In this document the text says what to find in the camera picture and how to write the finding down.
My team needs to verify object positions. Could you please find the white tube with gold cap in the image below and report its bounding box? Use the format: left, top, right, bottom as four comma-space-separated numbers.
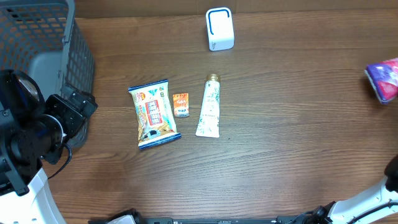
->
195, 74, 220, 138

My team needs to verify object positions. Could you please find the small orange packet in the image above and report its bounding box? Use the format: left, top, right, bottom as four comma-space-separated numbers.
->
173, 93, 190, 118

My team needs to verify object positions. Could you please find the gold blue wipes packet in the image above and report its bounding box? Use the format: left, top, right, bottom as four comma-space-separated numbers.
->
128, 80, 182, 150

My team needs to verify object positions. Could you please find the red purple pad package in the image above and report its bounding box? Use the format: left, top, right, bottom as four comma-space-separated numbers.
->
364, 58, 397, 104

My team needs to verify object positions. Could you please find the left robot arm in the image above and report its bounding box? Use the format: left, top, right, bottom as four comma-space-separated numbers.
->
1, 70, 98, 223

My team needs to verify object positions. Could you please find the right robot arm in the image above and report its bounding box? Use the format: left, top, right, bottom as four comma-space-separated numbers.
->
306, 157, 397, 224

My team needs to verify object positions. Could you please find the white barcode scanner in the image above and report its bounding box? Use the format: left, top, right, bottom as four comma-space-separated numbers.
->
205, 7, 234, 52

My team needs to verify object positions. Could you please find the grey plastic shopping basket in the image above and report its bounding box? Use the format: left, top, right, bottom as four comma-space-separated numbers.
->
0, 0, 96, 149

